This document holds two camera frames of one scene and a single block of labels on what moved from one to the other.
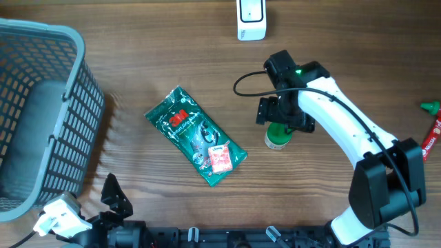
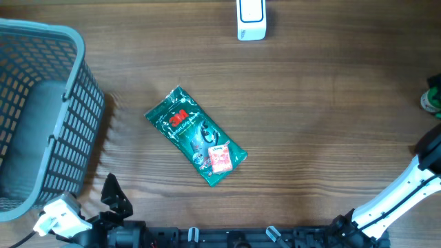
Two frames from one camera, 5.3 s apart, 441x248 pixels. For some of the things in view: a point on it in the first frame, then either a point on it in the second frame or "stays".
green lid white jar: (278, 135) → (431, 99)
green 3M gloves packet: (193, 131) stays
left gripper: (118, 203) stays
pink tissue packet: (220, 158) stays
